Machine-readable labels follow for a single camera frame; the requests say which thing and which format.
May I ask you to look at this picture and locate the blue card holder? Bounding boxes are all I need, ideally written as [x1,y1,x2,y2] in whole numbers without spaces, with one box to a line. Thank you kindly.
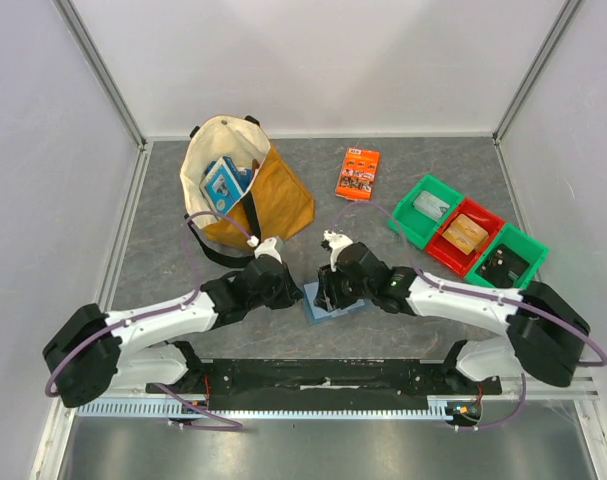
[302,282,370,325]

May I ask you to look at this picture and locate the tan tote bag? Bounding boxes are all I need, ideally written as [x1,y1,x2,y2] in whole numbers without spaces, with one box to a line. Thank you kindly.
[179,115,314,269]

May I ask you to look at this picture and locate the green bin near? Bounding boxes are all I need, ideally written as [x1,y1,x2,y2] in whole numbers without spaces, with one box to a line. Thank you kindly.
[464,224,549,289]

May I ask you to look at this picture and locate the orange screw box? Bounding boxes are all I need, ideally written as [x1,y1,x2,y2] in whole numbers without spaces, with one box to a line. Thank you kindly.
[335,147,380,201]

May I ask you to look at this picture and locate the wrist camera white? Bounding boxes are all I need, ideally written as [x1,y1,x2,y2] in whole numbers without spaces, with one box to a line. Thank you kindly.
[321,230,353,272]
[247,236,284,263]

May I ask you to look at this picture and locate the left aluminium frame post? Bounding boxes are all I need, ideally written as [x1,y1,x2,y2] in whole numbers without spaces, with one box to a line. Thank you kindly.
[53,0,147,150]

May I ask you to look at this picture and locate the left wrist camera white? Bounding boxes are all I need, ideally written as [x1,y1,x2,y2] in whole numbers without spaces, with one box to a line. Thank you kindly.
[247,236,284,263]

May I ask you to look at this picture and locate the silver cards in bin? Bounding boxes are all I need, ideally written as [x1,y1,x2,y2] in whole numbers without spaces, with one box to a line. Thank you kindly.
[413,190,450,221]

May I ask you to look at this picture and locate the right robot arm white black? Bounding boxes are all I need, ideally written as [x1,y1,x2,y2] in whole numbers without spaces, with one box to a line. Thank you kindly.
[314,232,590,394]

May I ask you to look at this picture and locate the gold cards in bin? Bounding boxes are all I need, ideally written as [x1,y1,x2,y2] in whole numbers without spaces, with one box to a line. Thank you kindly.
[442,214,488,255]

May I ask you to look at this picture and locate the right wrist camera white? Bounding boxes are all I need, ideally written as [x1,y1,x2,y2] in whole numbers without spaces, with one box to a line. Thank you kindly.
[321,230,353,272]

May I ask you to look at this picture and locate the right aluminium frame post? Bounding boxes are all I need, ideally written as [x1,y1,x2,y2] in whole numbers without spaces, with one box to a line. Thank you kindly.
[492,0,584,146]

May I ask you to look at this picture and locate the slotted cable duct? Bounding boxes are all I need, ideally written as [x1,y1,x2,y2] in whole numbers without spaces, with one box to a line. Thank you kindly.
[76,397,453,421]

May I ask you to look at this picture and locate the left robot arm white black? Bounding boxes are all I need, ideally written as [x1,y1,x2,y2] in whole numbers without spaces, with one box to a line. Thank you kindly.
[42,255,303,408]

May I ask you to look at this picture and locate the aluminium frame post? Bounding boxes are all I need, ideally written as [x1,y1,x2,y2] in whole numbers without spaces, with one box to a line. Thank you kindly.
[492,0,584,146]
[53,0,147,150]

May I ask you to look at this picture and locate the black cards in bin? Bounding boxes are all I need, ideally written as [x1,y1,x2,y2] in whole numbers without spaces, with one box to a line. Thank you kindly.
[476,244,530,288]

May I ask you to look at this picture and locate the green bin far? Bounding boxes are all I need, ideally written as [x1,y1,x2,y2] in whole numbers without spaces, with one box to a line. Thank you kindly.
[387,174,463,250]

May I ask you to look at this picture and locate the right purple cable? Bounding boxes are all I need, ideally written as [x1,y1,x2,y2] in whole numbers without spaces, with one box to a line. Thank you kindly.
[330,202,607,432]

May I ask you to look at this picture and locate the blue box in bag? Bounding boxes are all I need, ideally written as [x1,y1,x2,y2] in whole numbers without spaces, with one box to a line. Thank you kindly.
[199,156,252,214]

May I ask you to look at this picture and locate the red bin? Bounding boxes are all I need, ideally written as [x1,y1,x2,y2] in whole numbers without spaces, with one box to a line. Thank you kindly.
[424,198,505,277]

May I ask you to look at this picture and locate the green bin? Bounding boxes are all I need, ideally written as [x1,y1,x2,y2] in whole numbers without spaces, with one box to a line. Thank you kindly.
[387,174,463,250]
[464,224,549,289]

